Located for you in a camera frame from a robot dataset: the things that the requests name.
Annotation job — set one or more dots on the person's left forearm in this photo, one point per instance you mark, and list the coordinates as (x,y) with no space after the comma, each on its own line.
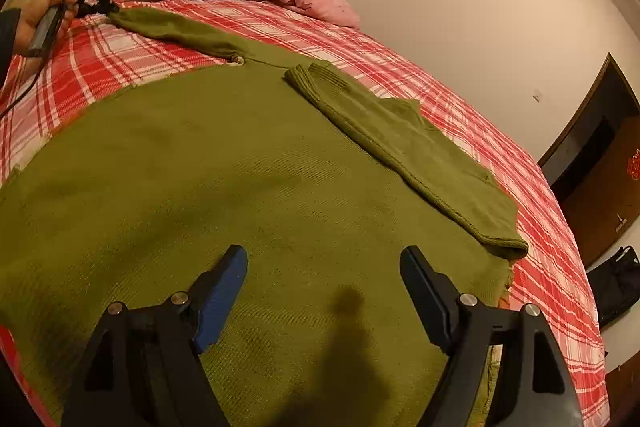
(9,42)

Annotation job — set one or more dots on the black bag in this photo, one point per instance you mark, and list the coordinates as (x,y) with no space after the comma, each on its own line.
(617,287)

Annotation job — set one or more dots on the person's left hand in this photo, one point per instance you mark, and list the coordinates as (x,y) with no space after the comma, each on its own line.
(30,19)

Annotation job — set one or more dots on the brown wooden door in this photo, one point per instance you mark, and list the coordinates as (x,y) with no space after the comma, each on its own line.
(600,177)

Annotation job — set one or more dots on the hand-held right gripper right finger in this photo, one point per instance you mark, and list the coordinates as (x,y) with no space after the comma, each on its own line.
(425,297)

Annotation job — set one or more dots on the red plaid blanket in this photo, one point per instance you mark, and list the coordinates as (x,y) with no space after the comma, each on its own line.
(130,57)

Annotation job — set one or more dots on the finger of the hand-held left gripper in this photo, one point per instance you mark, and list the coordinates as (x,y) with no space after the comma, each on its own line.
(102,8)

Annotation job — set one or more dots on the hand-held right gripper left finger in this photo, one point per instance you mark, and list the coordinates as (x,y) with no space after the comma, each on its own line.
(220,302)

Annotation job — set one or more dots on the green knit sweater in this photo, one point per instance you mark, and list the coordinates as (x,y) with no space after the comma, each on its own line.
(210,167)

